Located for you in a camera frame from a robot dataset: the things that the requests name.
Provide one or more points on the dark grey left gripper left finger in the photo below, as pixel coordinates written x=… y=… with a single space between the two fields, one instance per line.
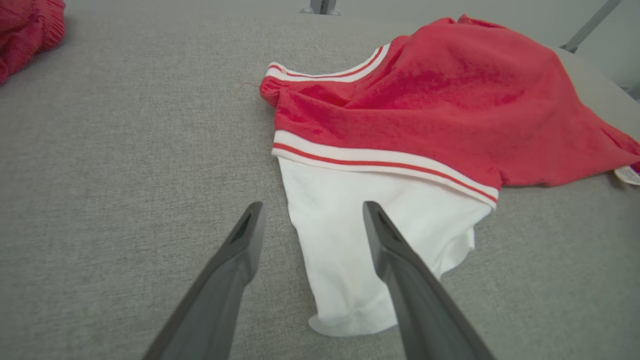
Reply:
x=215 y=305

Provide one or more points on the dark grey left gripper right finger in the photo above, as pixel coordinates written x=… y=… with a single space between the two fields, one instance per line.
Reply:
x=425 y=315

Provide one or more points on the red shorts with logo patch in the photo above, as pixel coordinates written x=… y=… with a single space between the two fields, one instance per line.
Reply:
x=425 y=100

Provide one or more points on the red shorts with white stripe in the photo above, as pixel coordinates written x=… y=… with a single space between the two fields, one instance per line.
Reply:
x=25 y=30

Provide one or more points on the grey metal partition brace leg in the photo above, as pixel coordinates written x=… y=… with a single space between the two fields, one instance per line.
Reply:
x=590 y=25

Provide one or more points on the grey partition joint post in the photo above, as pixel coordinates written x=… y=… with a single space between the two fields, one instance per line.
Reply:
x=320 y=6

